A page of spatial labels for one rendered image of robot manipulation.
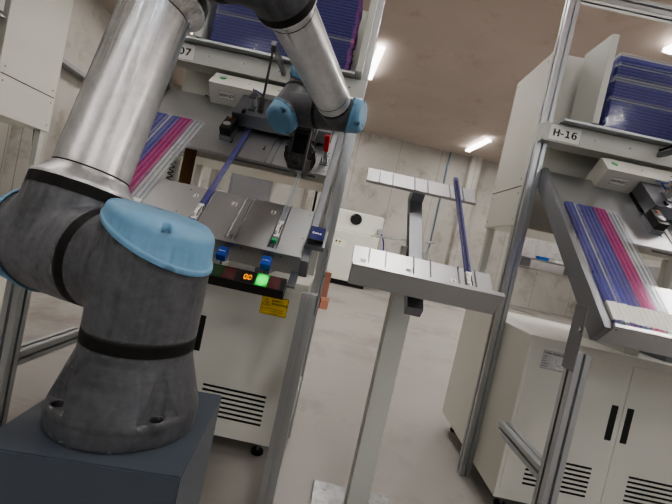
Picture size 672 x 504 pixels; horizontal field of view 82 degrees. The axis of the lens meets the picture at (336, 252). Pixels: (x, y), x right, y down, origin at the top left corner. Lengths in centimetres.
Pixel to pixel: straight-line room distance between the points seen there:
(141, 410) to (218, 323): 94
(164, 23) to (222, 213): 60
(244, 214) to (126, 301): 71
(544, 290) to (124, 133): 1293
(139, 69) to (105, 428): 40
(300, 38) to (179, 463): 58
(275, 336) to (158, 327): 93
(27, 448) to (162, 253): 21
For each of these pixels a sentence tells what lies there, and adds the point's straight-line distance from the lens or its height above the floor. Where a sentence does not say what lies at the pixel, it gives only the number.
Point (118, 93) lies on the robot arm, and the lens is 56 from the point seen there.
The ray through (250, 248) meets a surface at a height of 72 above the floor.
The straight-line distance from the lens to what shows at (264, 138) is 140.
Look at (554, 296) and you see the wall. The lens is 1340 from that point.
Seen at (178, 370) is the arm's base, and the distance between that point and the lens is 46.
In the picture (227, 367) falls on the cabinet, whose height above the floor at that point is 30.
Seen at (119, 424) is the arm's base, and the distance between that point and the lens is 45.
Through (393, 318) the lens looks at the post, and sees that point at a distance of 112.
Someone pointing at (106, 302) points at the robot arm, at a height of 68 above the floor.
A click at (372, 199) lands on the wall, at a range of 1118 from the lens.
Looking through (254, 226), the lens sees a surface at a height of 78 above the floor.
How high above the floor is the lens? 79
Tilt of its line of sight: 2 degrees down
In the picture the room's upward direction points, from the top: 12 degrees clockwise
